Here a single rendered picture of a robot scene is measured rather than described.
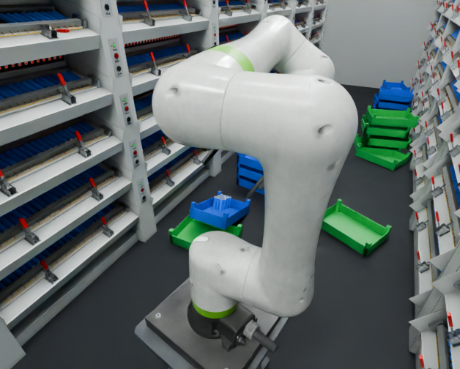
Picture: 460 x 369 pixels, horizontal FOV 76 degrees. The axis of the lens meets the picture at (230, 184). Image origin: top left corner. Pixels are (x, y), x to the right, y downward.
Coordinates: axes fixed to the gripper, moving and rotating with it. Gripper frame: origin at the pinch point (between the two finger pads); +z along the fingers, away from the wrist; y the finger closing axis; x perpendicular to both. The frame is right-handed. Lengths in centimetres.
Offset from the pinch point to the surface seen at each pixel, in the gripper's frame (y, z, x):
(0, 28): -69, 7, -6
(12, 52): -63, 10, -4
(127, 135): -50, 5, 41
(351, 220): 50, -38, 94
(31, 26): -70, 1, 0
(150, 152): -49, 3, 66
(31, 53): -63, 6, 0
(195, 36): -74, -59, 67
